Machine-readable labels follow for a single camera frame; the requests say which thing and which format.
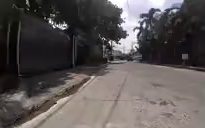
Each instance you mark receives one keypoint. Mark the row of trees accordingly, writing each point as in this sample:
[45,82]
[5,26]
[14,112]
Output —
[90,20]
[163,33]

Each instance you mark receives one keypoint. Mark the grey concrete road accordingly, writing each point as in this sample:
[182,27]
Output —
[140,96]

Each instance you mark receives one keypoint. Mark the dark roadside gutter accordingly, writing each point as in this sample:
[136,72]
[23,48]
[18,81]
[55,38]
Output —
[53,102]

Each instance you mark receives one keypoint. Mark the pale concrete kerb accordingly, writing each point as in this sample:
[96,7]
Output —
[56,106]

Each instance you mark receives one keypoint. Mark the grey concrete sidewalk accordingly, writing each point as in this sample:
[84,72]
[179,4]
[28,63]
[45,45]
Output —
[33,86]

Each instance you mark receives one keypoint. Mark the small white sign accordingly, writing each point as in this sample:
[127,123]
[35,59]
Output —
[185,56]

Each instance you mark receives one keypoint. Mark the raised concrete kerb strip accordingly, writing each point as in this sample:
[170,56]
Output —
[190,68]

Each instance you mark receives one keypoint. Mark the dark long wall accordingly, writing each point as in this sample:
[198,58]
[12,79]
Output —
[40,50]

